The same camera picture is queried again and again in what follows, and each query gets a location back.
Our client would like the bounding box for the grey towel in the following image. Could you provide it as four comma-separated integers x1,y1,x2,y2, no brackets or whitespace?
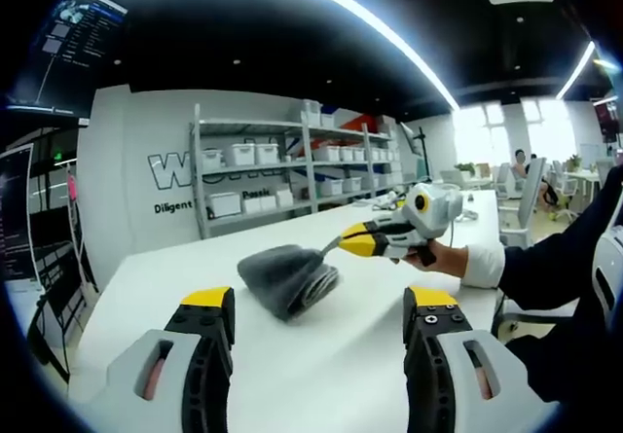
237,236,345,323

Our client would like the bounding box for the person's right hand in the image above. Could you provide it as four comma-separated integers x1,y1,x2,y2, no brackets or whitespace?
402,238,469,277

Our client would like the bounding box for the white and yellow tabletop device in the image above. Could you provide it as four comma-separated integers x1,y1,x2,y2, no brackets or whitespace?
372,189,410,212

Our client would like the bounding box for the black tripod stand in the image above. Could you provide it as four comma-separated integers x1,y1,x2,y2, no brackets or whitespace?
399,121,435,186

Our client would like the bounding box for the grey office chair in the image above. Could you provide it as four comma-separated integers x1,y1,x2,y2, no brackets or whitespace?
499,157,547,248

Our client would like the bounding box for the person in dark shirt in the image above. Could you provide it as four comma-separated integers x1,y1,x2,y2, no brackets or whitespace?
503,296,623,405

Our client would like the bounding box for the black printed board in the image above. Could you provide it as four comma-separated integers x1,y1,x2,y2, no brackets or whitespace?
28,237,96,330

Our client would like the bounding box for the long ceiling light strip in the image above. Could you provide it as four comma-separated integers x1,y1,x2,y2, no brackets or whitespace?
86,0,459,109

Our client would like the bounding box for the row of white storage bins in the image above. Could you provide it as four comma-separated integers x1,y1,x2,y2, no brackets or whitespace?
202,99,405,219

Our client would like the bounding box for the white chest-worn device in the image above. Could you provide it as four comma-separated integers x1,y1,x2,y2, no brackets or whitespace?
592,226,623,330

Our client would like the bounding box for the metal storage shelf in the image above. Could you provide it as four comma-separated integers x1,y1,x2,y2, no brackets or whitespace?
188,103,408,240

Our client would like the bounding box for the short ceiling light strip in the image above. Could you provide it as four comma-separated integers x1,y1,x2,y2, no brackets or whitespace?
556,41,598,101

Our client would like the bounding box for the curved desktop monitor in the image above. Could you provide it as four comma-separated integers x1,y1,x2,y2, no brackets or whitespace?
0,143,36,286

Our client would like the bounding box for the large hanging display screen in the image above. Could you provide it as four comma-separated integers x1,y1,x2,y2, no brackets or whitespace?
4,0,130,119

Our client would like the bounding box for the dark wall screen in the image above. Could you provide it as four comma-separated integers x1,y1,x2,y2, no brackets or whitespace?
593,94,623,145

